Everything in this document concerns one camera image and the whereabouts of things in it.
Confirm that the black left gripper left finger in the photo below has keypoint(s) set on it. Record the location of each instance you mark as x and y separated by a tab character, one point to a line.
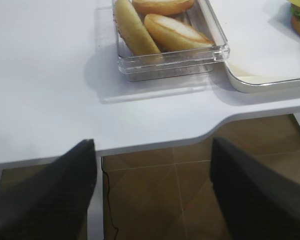
51	204

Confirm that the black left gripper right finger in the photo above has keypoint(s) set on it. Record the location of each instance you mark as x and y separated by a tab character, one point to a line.
257	203

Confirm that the white rectangular tray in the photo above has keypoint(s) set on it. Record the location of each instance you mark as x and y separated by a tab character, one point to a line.
255	60

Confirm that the white parchment paper sheet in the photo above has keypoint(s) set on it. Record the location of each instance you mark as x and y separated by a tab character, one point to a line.
260	37

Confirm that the left standing bun half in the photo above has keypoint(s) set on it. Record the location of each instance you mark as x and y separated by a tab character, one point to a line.
132	29

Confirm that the front bun half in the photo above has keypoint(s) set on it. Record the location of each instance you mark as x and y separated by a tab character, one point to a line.
175	35

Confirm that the clear bun container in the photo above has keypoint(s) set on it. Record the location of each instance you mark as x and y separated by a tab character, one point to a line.
177	63

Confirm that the upper bun half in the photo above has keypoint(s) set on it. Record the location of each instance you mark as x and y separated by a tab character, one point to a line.
162	7

